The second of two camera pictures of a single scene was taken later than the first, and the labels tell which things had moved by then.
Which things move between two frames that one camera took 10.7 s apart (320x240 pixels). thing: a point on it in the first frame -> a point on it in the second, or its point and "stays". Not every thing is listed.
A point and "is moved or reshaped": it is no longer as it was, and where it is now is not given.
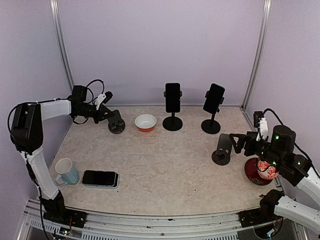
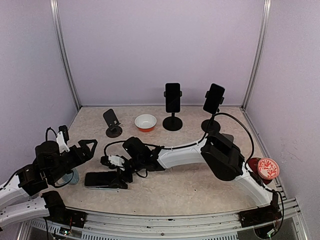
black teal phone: (172, 97) stays
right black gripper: (242, 137) -> (117, 181)
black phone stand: (116, 124) is moved or reshaped
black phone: (100, 179) stays
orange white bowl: (145, 122) stays
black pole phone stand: (172, 123) stays
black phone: (214, 98) stays
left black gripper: (101, 115) -> (88, 154)
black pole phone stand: (211, 126) stays
